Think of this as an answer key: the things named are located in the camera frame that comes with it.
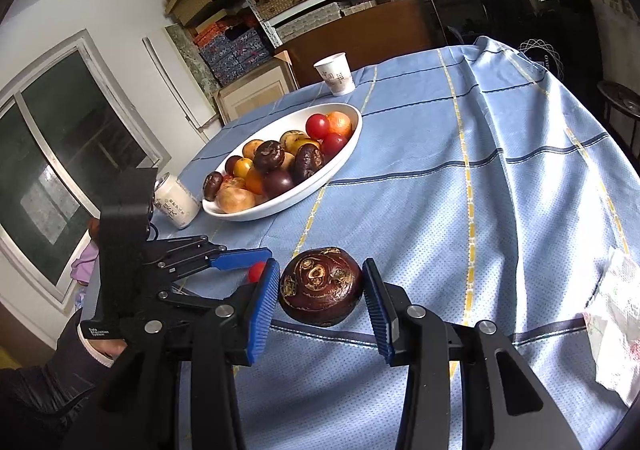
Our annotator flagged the glossy black panel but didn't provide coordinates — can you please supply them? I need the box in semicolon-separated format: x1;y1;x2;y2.
426;0;606;80

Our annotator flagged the person's left forearm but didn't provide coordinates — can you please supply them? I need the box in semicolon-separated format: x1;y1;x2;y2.
0;307;128;450

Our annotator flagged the blue striped tablecloth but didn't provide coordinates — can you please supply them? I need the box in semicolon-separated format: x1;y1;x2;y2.
85;36;633;450

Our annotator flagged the white framed window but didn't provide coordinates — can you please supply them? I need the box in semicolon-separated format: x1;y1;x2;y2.
0;30;166;315

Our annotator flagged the beige picture frame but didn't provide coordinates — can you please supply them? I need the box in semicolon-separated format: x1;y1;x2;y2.
214;57;296;123

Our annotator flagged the green patterned board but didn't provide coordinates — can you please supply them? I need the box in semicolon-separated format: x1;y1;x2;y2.
165;24;221;98

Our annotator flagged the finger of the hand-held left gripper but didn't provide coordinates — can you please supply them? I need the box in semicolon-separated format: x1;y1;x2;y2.
146;235;274;281
159;282;237;317

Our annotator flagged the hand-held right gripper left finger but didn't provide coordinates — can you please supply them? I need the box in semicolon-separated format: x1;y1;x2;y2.
97;258;282;450

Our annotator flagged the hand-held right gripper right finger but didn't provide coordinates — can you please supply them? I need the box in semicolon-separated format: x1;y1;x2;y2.
362;258;583;450

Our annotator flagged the crumpled white tissue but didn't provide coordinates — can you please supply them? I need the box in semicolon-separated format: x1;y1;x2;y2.
582;249;640;408

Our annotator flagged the white oval plate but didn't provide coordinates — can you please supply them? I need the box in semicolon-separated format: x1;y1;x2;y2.
201;102;363;222

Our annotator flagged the stack of blue printed boxes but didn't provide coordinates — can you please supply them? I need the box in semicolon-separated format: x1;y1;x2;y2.
192;20;273;88

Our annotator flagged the lilac cloth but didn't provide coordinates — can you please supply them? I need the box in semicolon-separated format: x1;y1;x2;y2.
70;242;101;283

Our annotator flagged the white beverage can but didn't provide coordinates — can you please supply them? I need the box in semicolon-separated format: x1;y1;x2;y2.
152;173;202;229

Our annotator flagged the white wooden slat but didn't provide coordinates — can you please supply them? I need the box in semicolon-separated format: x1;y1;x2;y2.
142;34;211;131

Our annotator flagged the white paper cup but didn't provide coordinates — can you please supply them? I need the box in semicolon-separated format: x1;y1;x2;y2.
313;52;356;96

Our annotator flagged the spotted tan passion fruit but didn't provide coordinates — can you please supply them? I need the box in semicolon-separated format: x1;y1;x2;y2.
215;187;257;215

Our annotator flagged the brown wooden board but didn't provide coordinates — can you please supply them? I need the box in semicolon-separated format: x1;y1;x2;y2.
274;0;433;88

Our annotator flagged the black round stool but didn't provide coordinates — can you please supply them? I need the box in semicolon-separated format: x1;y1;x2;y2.
596;81;640;155

